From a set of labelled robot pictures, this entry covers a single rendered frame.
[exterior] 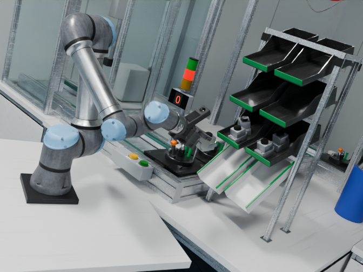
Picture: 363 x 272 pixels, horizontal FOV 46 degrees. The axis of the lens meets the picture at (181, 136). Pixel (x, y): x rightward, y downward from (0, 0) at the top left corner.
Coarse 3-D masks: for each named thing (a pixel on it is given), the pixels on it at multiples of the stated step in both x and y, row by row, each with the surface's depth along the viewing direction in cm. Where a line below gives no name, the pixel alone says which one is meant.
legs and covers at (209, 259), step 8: (168, 224) 173; (176, 232) 171; (184, 240) 168; (192, 248) 165; (200, 248) 163; (200, 256) 163; (208, 256) 160; (216, 264) 159; (336, 264) 189; (344, 264) 203
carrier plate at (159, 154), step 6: (150, 150) 201; (156, 150) 204; (162, 150) 206; (150, 156) 196; (156, 156) 197; (162, 156) 199; (162, 162) 192; (168, 162) 194; (198, 162) 205; (168, 168) 189; (174, 168) 189; (186, 168) 193; (192, 168) 196; (198, 168) 198; (174, 174) 187; (180, 174) 185; (186, 174) 189
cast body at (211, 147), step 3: (207, 132) 171; (210, 132) 172; (210, 135) 170; (213, 135) 172; (213, 138) 171; (198, 144) 172; (210, 144) 172; (213, 144) 173; (198, 147) 172; (207, 147) 171; (210, 147) 172; (213, 147) 174; (201, 150) 171; (204, 150) 171; (207, 150) 172
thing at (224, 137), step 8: (248, 112) 183; (256, 112) 186; (256, 120) 186; (264, 120) 185; (224, 128) 178; (256, 128) 180; (264, 128) 173; (224, 136) 173; (248, 136) 176; (256, 136) 172; (264, 136) 175; (232, 144) 170; (240, 144) 168; (248, 144) 171
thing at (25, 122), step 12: (0, 84) 261; (0, 96) 263; (12, 96) 252; (0, 108) 263; (12, 108) 253; (24, 108) 246; (36, 108) 240; (0, 120) 264; (12, 120) 254; (24, 120) 245; (36, 120) 239; (0, 132) 264; (12, 132) 254; (24, 132) 246; (36, 132) 237
